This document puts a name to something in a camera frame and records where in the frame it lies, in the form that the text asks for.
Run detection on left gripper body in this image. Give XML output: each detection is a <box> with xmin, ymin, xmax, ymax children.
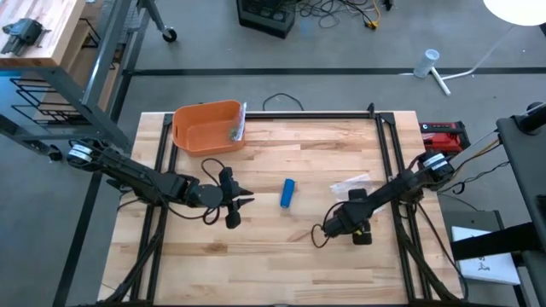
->
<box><xmin>212</xmin><ymin>166</ymin><xmax>244</xmax><ymax>230</ymax></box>

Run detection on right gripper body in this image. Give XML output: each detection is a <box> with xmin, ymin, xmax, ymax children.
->
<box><xmin>321</xmin><ymin>188</ymin><xmax>375</xmax><ymax>246</ymax></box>

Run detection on blue elastic bandage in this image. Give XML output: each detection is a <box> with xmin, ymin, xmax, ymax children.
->
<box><xmin>279</xmin><ymin>177</ymin><xmax>297</xmax><ymax>210</ymax></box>

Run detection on orange plastic bin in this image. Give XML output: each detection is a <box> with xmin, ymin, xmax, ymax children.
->
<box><xmin>171</xmin><ymin>100</ymin><xmax>247</xmax><ymax>157</ymax></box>

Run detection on dark grey flat box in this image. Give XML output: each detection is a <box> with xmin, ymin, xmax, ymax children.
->
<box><xmin>441</xmin><ymin>209</ymin><xmax>507</xmax><ymax>234</ymax></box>

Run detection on white flat box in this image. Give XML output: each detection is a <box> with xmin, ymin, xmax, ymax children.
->
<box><xmin>450</xmin><ymin>225</ymin><xmax>522</xmax><ymax>286</ymax></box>

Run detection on red battery pack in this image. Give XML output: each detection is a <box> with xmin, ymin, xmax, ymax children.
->
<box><xmin>418</xmin><ymin>120</ymin><xmax>472</xmax><ymax>154</ymax></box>

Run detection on white lamp stand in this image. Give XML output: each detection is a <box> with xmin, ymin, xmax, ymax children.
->
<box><xmin>400</xmin><ymin>23</ymin><xmax>517</xmax><ymax>97</ymax></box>

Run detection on black computer case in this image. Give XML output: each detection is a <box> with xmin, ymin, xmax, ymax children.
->
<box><xmin>235</xmin><ymin>0</ymin><xmax>299</xmax><ymax>40</ymax></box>

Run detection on grey equipment cart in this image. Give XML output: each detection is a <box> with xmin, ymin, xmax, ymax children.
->
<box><xmin>494</xmin><ymin>101</ymin><xmax>546</xmax><ymax>307</ymax></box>

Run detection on white plastic cup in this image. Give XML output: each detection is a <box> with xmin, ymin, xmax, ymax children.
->
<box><xmin>412</xmin><ymin>48</ymin><xmax>441</xmax><ymax>79</ymax></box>

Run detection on black boxy device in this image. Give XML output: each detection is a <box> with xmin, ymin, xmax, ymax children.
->
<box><xmin>0</xmin><ymin>17</ymin><xmax>51</xmax><ymax>57</ymax></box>

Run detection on white lamp shade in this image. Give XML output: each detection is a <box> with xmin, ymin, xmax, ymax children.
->
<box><xmin>481</xmin><ymin>0</ymin><xmax>546</xmax><ymax>27</ymax></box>

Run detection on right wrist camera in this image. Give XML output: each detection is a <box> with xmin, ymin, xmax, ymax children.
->
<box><xmin>323</xmin><ymin>212</ymin><xmax>356</xmax><ymax>238</ymax></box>

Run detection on black left camera cable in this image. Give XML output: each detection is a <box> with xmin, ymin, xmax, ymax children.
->
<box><xmin>164</xmin><ymin>157</ymin><xmax>228</xmax><ymax>227</ymax></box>

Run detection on black camera cable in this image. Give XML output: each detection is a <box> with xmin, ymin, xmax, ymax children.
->
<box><xmin>310</xmin><ymin>200</ymin><xmax>342</xmax><ymax>250</ymax></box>
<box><xmin>164</xmin><ymin>157</ymin><xmax>228</xmax><ymax>227</ymax></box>

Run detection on black right camera cable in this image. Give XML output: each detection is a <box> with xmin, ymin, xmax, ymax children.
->
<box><xmin>310</xmin><ymin>200</ymin><xmax>342</xmax><ymax>250</ymax></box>

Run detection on black aluminium table frame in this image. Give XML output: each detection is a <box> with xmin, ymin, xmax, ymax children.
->
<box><xmin>97</xmin><ymin>101</ymin><xmax>470</xmax><ymax>307</ymax></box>

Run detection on black cable loop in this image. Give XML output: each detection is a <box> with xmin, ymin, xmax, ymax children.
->
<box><xmin>261</xmin><ymin>92</ymin><xmax>305</xmax><ymax>113</ymax></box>

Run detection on tangle of black cables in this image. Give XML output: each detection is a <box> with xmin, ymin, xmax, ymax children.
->
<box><xmin>296</xmin><ymin>0</ymin><xmax>396</xmax><ymax>31</ymax></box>

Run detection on yellow cable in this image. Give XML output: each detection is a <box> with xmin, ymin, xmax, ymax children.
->
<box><xmin>362</xmin><ymin>0</ymin><xmax>381</xmax><ymax>31</ymax></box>

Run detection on black wire rack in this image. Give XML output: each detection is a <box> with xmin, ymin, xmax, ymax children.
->
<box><xmin>9</xmin><ymin>76</ymin><xmax>86</xmax><ymax>127</ymax></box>

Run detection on wooden table with grey frame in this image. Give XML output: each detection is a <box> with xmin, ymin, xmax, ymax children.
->
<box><xmin>0</xmin><ymin>0</ymin><xmax>171</xmax><ymax>162</ymax></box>

